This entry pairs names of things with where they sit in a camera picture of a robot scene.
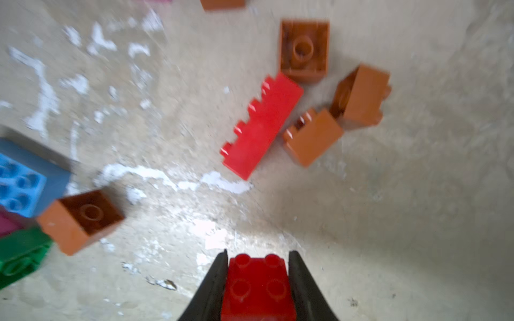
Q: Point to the red square lego brick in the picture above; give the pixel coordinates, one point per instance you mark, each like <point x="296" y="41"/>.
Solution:
<point x="257" y="289"/>

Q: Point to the dark green lego brick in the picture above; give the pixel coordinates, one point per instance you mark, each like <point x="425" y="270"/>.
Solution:
<point x="22" y="253"/>

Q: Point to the brown lego brick far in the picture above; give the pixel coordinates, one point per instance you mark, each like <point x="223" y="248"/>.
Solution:
<point x="303" y="50"/>

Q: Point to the brown lego brick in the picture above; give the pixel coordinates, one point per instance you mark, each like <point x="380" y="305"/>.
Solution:
<point x="77" y="221"/>
<point x="358" y="97"/>
<point x="213" y="5"/>
<point x="311" y="136"/>
<point x="303" y="50"/>

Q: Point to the magenta lego brick front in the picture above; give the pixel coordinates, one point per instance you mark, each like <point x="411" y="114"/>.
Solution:
<point x="11" y="222"/>

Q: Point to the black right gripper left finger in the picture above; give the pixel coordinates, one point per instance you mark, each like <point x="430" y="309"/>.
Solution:
<point x="206" y="304"/>

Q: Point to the light blue long lego brick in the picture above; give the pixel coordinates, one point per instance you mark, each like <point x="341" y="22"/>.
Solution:
<point x="29" y="183"/>

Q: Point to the brown lego brick front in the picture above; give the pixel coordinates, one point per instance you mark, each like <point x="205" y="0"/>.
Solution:
<point x="77" y="221"/>

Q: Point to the brown lego brick left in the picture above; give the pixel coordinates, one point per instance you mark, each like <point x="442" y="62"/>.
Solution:
<point x="213" y="5"/>

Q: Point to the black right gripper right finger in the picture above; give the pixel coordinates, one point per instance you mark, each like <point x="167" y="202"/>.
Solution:
<point x="309" y="302"/>

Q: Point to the red long lego brick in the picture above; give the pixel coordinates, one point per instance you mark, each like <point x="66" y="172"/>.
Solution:
<point x="267" y="115"/>

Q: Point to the brown lego brick right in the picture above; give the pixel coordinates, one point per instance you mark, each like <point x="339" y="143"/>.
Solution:
<point x="358" y="97"/>

